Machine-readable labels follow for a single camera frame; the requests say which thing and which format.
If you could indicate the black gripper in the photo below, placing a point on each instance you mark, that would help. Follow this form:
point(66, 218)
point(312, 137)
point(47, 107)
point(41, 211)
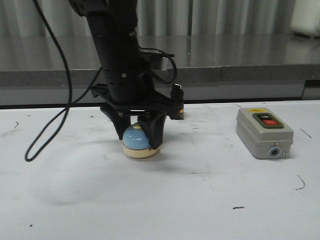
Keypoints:
point(127, 93)

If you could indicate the black and yellow selector switch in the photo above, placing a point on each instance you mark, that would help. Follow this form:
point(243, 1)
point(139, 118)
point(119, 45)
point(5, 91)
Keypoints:
point(177, 95)

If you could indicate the grey granite counter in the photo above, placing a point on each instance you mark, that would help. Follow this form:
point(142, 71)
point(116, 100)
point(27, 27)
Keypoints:
point(210, 68)

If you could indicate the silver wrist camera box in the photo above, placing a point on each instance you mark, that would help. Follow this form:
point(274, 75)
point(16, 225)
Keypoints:
point(159, 61)

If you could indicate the grey on-off switch box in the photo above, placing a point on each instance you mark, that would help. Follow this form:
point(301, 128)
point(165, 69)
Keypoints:
point(264, 134)

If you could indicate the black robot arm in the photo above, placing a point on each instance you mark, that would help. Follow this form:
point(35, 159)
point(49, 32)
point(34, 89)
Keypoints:
point(128, 70)

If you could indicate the white container on counter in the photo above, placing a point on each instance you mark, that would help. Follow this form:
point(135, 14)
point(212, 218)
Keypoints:
point(305, 18)

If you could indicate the blue and cream desk bell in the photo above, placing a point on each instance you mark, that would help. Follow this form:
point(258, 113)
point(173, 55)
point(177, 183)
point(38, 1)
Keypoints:
point(136, 143)

